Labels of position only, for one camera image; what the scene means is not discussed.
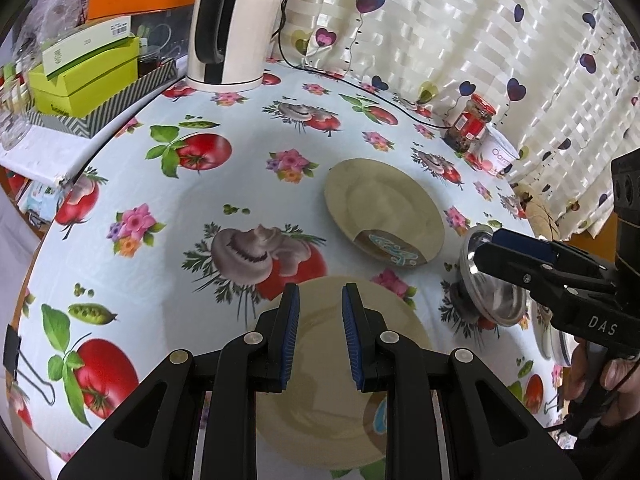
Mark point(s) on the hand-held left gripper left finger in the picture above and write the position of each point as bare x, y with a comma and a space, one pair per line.
291, 340

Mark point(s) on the white ceramic bowl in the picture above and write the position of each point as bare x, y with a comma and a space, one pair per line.
547, 340

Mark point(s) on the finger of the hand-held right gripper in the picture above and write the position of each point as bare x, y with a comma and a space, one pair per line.
525, 246
505, 265

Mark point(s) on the person's right hand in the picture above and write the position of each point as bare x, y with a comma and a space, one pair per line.
617, 375

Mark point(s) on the beige plate with blue pattern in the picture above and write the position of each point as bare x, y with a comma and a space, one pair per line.
320, 385
380, 200

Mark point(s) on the dark glass jar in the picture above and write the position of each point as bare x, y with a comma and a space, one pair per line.
150, 62

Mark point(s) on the lime green box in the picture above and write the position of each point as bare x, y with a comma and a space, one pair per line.
85, 82

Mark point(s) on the flat white and green box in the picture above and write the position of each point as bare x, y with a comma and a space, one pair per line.
85, 42

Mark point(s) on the glass jar with red label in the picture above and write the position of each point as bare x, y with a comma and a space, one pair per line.
470, 122

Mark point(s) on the black and white striped box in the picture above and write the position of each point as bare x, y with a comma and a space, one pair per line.
125, 100

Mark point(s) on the stainless steel bowl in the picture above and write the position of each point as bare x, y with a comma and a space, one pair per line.
500, 305

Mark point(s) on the vegetable print tablecloth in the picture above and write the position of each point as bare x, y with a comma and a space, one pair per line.
175, 220

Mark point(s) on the white paper box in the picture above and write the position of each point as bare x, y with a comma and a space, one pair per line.
40, 152

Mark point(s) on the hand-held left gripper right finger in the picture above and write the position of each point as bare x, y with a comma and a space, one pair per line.
351, 340

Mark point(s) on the white and black electric kettle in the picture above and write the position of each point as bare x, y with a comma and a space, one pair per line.
240, 35

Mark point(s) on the black binder clip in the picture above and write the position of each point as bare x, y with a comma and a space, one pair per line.
12, 355

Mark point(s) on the cream curtain with heart print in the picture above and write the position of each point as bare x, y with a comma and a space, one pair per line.
450, 25

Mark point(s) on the white yogurt tub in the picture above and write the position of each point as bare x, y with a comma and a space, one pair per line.
497, 155

